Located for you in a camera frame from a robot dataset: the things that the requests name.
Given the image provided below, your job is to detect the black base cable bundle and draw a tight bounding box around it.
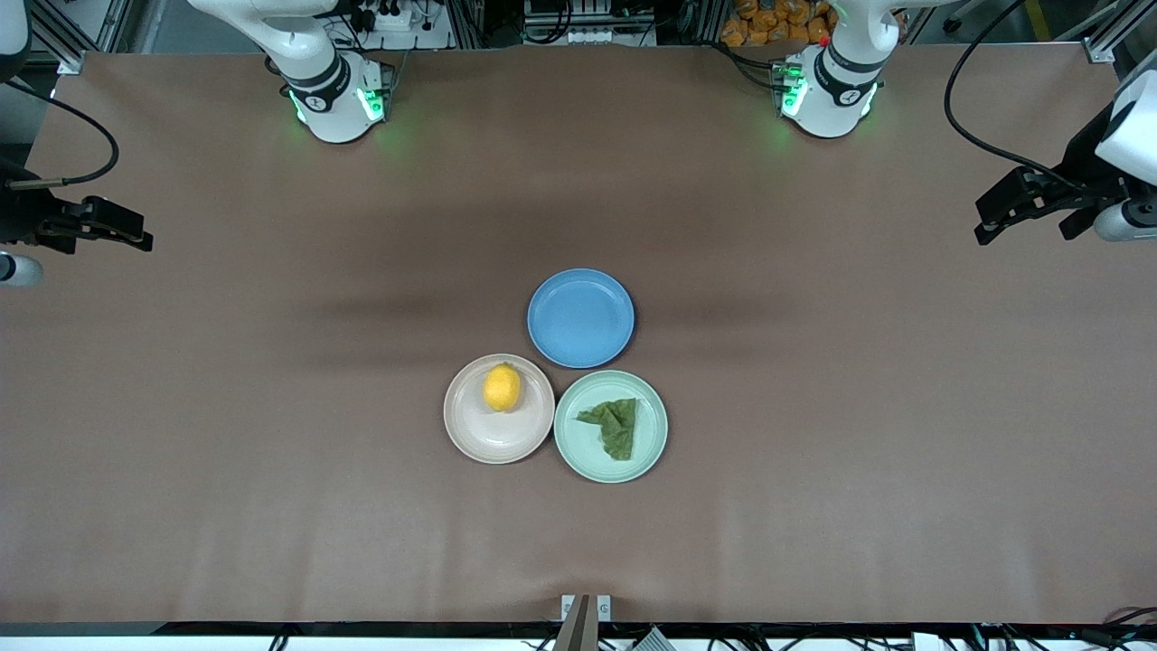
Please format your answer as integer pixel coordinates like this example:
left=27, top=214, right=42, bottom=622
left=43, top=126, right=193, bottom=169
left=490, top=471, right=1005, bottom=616
left=719, top=41, right=787, bottom=91

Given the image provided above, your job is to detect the aluminium frame profile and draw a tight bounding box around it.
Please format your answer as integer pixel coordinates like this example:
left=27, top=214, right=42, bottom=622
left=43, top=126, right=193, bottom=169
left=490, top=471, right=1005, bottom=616
left=27, top=0, right=136, bottom=75
left=1076, top=0, right=1157, bottom=64

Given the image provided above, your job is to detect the green lettuce leaf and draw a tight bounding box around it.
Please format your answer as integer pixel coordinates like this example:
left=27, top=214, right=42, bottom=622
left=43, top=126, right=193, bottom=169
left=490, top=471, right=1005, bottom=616
left=576, top=398, right=639, bottom=462

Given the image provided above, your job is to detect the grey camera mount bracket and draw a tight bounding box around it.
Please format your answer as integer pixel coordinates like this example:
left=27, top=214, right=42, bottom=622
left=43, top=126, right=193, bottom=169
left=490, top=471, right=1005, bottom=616
left=560, top=594, right=612, bottom=651

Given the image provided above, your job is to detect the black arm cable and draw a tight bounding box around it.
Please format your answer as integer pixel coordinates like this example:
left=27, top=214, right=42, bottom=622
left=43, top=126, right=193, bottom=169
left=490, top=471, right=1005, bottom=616
left=0, top=80, right=121, bottom=189
left=944, top=0, right=1086, bottom=195

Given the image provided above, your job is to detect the pink plate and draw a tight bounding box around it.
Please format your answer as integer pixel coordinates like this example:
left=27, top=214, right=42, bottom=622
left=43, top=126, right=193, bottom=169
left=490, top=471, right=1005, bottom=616
left=443, top=353, right=556, bottom=466

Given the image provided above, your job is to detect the blue plate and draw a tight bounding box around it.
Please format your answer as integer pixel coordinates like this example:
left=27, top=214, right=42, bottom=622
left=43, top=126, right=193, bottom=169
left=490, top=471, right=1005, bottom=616
left=527, top=268, right=635, bottom=370

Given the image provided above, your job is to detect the yellow lemon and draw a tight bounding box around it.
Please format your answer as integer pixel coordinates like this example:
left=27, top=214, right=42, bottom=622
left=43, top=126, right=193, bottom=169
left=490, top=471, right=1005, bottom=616
left=483, top=363, right=522, bottom=413

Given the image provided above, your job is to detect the brown table cover sheet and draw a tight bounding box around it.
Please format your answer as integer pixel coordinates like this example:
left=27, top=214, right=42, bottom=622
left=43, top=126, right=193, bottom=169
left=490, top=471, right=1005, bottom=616
left=0, top=45, right=1157, bottom=625

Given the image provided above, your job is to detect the white power strip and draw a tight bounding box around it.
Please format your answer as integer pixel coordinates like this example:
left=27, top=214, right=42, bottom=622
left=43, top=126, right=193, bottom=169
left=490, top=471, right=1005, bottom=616
left=348, top=0, right=453, bottom=52

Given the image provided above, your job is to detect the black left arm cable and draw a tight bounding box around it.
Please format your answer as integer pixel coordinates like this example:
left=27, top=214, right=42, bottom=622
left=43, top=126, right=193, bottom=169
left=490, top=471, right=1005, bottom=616
left=944, top=0, right=1086, bottom=195

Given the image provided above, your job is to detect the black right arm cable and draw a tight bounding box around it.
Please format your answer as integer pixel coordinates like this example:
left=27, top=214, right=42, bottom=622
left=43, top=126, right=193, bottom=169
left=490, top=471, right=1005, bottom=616
left=0, top=80, right=121, bottom=189

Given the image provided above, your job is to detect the green plate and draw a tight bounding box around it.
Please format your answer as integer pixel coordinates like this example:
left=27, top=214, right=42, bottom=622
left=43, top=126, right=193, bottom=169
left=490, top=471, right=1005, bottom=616
left=553, top=369, right=669, bottom=485

